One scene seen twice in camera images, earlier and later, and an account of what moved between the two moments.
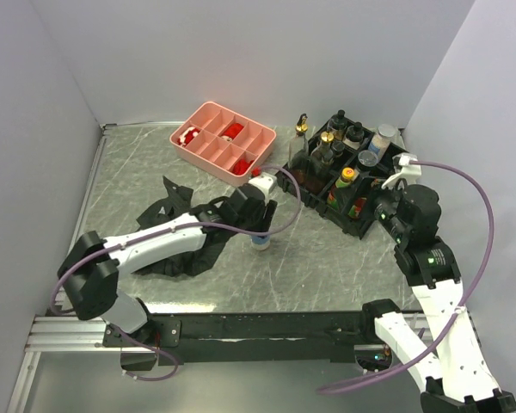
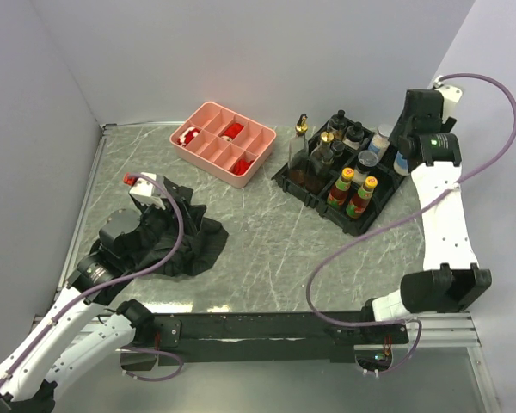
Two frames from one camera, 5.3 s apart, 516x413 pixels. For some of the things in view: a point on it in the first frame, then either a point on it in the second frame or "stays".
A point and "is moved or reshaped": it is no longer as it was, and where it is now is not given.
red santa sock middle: (232, 132) stays
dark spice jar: (338, 148) stays
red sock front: (242, 166) stays
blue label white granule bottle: (381, 140) stays
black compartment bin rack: (338, 172) stays
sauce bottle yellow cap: (340, 188) stays
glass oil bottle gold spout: (320, 164) stays
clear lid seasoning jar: (367, 157) is moved or reshaped
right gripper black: (397, 190) → (398, 127)
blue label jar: (260, 242) is moved or reshaped
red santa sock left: (188, 135) stays
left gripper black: (265, 212) → (174, 227)
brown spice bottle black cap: (337, 125) stays
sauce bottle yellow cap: (356, 209) is moved or reshaped
